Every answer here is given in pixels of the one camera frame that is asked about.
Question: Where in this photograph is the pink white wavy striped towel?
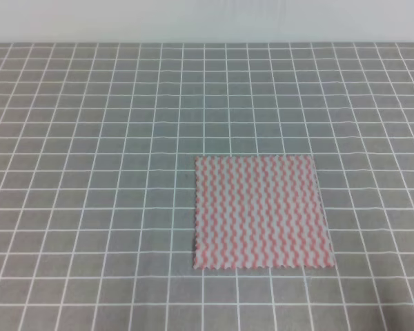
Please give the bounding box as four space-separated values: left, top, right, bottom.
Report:
193 154 335 270

